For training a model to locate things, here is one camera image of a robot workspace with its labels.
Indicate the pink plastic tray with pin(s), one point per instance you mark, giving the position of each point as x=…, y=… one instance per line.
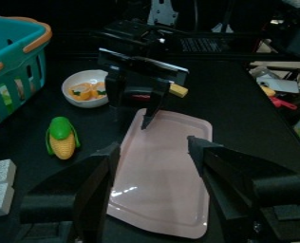
x=165, y=177

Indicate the red toy piece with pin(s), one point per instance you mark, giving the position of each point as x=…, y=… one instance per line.
x=141, y=97

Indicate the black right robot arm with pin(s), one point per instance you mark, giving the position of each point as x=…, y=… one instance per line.
x=128, y=34

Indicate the grey flat device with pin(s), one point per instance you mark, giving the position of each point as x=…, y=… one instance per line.
x=281, y=85

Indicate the red hand tool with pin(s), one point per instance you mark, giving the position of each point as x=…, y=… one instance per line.
x=281, y=102

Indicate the white bowl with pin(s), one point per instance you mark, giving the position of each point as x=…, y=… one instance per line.
x=78, y=77

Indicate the yellow toy block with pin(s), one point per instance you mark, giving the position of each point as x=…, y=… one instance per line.
x=178, y=90

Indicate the orange toy food slices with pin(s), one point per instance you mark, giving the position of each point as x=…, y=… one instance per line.
x=85, y=91

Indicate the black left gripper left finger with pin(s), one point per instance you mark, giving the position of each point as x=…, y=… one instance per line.
x=71, y=190

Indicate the green round fruit toy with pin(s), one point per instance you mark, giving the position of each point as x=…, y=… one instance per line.
x=62, y=145

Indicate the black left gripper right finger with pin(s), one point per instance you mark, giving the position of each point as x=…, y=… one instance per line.
x=249, y=196

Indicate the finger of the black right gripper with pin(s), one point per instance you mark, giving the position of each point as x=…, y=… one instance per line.
x=158, y=95
x=115, y=90

